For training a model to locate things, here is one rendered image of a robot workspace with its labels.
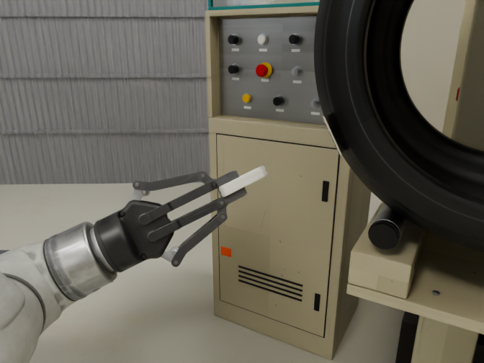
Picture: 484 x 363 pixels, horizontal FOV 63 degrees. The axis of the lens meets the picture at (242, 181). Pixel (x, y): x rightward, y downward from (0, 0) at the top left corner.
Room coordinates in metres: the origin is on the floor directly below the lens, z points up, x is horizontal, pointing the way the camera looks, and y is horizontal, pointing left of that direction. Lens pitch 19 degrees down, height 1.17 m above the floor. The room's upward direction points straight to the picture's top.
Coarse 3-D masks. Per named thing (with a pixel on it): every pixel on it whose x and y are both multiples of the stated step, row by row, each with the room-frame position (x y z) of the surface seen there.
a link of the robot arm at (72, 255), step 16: (80, 224) 0.46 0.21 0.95; (48, 240) 0.44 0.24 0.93; (64, 240) 0.44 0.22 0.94; (80, 240) 0.43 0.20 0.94; (96, 240) 0.44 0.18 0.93; (48, 256) 0.42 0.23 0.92; (64, 256) 0.42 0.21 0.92; (80, 256) 0.42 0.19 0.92; (96, 256) 0.43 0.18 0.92; (64, 272) 0.41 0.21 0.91; (80, 272) 0.41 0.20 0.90; (96, 272) 0.42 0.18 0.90; (112, 272) 0.45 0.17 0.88; (64, 288) 0.41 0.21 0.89; (80, 288) 0.41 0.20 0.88; (96, 288) 0.43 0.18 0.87
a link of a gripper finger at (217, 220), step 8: (216, 216) 0.49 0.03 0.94; (224, 216) 0.49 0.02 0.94; (208, 224) 0.48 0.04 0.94; (216, 224) 0.48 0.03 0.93; (200, 232) 0.48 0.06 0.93; (208, 232) 0.48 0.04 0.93; (192, 240) 0.47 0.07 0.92; (200, 240) 0.47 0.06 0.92; (184, 248) 0.47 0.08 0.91; (176, 256) 0.46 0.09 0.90; (176, 264) 0.46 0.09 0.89
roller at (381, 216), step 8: (384, 208) 0.57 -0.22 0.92; (376, 216) 0.56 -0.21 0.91; (384, 216) 0.54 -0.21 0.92; (392, 216) 0.54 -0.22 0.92; (400, 216) 0.55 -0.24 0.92; (376, 224) 0.52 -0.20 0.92; (384, 224) 0.52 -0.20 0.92; (392, 224) 0.51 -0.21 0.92; (400, 224) 0.53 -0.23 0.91; (368, 232) 0.53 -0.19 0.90; (376, 232) 0.52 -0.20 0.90; (384, 232) 0.51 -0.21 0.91; (392, 232) 0.51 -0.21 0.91; (400, 232) 0.52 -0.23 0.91; (376, 240) 0.52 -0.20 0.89; (384, 240) 0.51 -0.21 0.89; (392, 240) 0.51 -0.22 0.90; (384, 248) 0.52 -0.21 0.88
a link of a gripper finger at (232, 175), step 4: (232, 172) 0.51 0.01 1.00; (236, 172) 0.51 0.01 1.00; (208, 176) 0.51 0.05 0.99; (220, 176) 0.51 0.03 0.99; (224, 176) 0.51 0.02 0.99; (228, 176) 0.51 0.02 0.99; (232, 176) 0.51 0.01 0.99; (236, 176) 0.51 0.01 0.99; (204, 180) 0.51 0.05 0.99; (208, 180) 0.51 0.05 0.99; (212, 180) 0.51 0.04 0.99; (216, 180) 0.51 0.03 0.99; (220, 180) 0.51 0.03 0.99; (224, 180) 0.51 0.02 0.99; (228, 180) 0.51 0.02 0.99; (232, 180) 0.51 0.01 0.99; (220, 184) 0.51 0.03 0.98
